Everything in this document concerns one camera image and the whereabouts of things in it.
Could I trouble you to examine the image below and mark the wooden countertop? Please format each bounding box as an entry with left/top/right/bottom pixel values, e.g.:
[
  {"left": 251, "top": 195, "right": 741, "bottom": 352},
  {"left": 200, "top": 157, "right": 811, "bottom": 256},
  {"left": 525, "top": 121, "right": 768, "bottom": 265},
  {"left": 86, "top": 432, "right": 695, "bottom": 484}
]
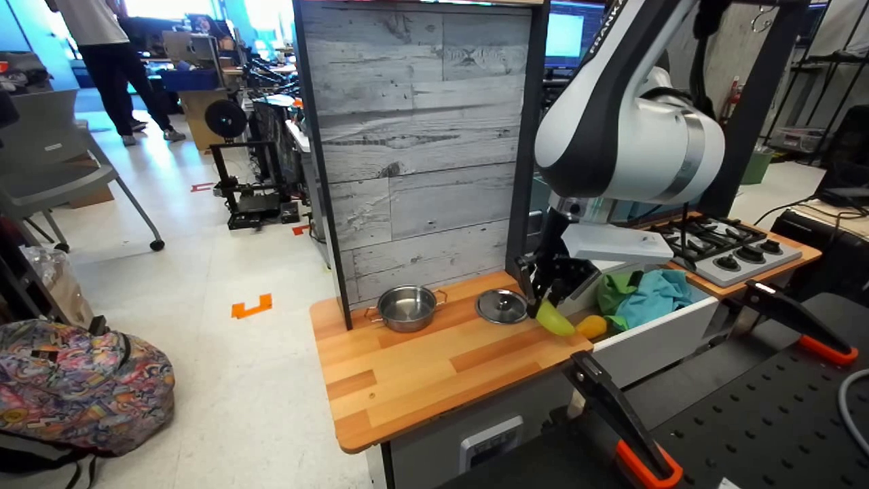
[{"left": 308, "top": 265, "right": 598, "bottom": 457}]

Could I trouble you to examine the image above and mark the green cloth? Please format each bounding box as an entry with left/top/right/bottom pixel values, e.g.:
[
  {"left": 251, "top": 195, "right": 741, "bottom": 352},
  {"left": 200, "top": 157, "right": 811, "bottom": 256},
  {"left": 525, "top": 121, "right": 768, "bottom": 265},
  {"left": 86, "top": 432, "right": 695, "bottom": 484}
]
[{"left": 593, "top": 268, "right": 640, "bottom": 333}]

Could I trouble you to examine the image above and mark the computer monitor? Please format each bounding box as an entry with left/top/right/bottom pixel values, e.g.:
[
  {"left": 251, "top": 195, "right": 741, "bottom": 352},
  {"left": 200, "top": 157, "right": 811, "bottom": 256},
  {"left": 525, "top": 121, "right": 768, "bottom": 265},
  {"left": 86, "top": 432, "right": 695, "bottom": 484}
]
[{"left": 540, "top": 6, "right": 593, "bottom": 67}]

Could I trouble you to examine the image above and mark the black 3D printer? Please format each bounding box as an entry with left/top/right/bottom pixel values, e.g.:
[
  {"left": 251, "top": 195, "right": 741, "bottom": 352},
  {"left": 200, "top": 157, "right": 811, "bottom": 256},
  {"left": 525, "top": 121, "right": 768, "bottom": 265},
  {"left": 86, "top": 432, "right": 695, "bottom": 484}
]
[{"left": 207, "top": 97, "right": 305, "bottom": 233}]

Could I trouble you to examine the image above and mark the toy stove with black grates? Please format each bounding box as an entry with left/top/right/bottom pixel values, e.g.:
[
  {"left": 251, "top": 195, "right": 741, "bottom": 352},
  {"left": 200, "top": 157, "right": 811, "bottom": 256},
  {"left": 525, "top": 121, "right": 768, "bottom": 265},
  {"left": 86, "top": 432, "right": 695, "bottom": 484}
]
[{"left": 648, "top": 208, "right": 826, "bottom": 302}]

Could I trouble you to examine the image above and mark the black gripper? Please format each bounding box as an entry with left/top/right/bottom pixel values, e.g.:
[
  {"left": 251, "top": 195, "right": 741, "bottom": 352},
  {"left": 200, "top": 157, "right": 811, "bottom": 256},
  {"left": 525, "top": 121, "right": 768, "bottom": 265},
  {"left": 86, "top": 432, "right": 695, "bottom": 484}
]
[{"left": 518, "top": 207, "right": 602, "bottom": 314}]

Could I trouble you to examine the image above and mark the white toy sink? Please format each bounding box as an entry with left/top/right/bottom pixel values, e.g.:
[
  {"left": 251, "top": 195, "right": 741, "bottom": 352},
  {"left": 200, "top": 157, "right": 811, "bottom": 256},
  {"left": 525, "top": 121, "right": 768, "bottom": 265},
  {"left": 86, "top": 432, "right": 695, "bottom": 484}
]
[{"left": 552, "top": 257, "right": 727, "bottom": 393}]

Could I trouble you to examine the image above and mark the floral patterned backpack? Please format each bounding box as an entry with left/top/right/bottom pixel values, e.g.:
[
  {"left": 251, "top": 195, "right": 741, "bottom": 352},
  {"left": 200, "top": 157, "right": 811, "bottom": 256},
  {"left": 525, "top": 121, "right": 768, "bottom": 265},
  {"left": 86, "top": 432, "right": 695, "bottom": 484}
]
[{"left": 0, "top": 314, "right": 179, "bottom": 462}]

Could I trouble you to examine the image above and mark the person in dark trousers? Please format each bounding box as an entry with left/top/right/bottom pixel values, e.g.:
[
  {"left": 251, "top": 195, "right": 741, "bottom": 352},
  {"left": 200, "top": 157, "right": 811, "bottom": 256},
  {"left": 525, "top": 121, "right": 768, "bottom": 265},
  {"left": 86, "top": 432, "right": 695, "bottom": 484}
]
[{"left": 44, "top": 0, "right": 190, "bottom": 150}]

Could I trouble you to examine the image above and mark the blue cloth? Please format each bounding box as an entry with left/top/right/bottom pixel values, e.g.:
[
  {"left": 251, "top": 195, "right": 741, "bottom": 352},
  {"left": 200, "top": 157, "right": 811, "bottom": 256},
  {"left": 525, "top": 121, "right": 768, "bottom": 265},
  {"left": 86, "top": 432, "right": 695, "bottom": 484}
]
[{"left": 621, "top": 265, "right": 700, "bottom": 331}]

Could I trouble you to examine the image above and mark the small steel pot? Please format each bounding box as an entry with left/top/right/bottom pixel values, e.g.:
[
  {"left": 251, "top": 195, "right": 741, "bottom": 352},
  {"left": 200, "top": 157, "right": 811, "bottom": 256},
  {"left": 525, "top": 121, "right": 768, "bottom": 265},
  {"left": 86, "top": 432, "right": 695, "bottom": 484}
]
[{"left": 367, "top": 282, "right": 452, "bottom": 333}]

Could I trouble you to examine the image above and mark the yellow toy banana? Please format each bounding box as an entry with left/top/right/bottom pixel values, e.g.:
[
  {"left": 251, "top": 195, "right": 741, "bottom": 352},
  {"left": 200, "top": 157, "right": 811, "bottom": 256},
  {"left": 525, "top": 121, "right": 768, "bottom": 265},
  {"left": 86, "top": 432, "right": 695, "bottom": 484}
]
[{"left": 532, "top": 297, "right": 581, "bottom": 341}]

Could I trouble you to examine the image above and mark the orange yellow toy squash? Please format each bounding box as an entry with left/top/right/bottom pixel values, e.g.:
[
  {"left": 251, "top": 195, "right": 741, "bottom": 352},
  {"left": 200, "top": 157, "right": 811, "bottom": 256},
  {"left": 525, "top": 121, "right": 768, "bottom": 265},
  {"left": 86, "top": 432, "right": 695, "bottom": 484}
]
[{"left": 575, "top": 313, "right": 610, "bottom": 345}]

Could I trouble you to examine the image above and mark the black clamp with orange handle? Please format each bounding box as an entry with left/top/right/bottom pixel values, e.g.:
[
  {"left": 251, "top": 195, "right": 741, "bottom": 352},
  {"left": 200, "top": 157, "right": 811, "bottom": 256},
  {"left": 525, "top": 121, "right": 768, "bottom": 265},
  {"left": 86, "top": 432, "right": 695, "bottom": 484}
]
[
  {"left": 559, "top": 351, "right": 689, "bottom": 489},
  {"left": 739, "top": 278, "right": 863, "bottom": 373}
]

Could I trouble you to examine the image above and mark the black perforated table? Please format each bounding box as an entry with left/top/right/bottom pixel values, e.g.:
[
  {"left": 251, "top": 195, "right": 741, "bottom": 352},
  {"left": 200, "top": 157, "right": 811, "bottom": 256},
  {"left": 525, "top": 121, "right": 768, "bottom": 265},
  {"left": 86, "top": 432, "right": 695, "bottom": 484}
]
[{"left": 433, "top": 287, "right": 869, "bottom": 489}]

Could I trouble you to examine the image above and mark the steel pot lid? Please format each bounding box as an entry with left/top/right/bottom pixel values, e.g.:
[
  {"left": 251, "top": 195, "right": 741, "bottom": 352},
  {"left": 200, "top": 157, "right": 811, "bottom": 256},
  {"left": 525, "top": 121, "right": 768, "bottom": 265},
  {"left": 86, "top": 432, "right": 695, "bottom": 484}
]
[{"left": 472, "top": 286, "right": 532, "bottom": 328}]

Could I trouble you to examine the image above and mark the grey folding chair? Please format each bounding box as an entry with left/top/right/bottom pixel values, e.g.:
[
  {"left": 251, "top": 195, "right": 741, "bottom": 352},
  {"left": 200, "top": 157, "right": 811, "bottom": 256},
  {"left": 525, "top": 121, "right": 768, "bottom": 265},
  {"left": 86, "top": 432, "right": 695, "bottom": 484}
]
[{"left": 0, "top": 87, "right": 169, "bottom": 257}]

